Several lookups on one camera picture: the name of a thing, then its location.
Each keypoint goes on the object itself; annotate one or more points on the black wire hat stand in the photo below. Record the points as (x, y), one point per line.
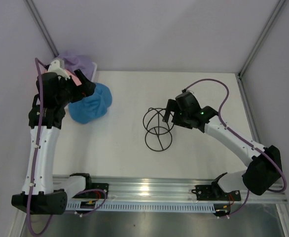
(157, 130)

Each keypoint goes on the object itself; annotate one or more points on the pink bucket hat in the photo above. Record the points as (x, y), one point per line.
(66, 75)

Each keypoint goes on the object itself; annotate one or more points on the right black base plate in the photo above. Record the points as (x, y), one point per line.
(214, 193)

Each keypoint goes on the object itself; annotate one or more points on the blue bucket hat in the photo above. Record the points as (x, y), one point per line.
(91, 107)

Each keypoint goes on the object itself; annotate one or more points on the white slotted cable duct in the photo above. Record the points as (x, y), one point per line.
(86, 206)

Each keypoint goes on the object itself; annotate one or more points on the right aluminium corner post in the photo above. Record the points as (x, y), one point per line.
(267, 28)

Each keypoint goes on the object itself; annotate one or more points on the left aluminium corner post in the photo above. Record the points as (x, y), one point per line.
(37, 18)

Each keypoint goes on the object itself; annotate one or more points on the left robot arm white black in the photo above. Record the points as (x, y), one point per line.
(38, 195)

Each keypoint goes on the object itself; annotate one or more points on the aluminium corner post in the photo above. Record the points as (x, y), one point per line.
(37, 18)
(267, 28)

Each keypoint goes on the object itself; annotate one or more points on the white plastic basket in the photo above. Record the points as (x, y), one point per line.
(95, 66)

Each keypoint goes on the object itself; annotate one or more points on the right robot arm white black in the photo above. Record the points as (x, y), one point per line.
(263, 164)

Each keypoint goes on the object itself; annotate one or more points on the purple bucket hat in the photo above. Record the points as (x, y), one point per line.
(74, 61)

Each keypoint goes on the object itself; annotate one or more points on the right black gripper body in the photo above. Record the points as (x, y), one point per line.
(180, 118)

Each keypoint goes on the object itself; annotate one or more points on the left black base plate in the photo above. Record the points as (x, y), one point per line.
(94, 191)

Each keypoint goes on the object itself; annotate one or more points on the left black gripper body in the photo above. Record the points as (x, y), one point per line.
(71, 92)

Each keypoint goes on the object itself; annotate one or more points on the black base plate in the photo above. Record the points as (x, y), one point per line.
(94, 191)
(214, 193)

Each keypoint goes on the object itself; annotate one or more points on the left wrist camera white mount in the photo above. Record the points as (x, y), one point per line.
(58, 66)

